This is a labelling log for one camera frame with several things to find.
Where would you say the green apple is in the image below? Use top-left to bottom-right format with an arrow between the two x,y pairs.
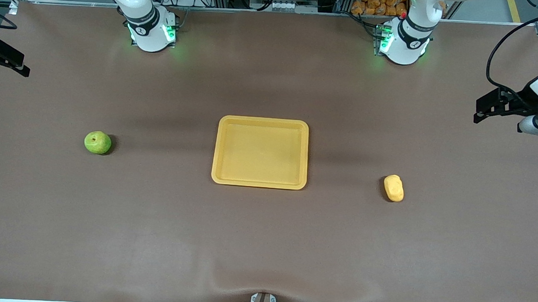
83,130 -> 113,156

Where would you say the yellow potato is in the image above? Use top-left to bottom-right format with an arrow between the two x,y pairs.
382,174 -> 406,203

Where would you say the yellow plastic tray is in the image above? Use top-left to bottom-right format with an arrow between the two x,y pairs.
210,115 -> 311,191

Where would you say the bag of orange snacks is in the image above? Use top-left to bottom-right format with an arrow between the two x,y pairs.
351,0 -> 410,19

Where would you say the brown table mat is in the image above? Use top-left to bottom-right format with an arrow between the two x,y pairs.
0,0 -> 538,302

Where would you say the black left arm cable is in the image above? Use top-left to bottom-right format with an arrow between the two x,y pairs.
484,0 -> 538,101

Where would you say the metal table edge rail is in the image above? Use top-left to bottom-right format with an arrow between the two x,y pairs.
25,0 -> 538,34

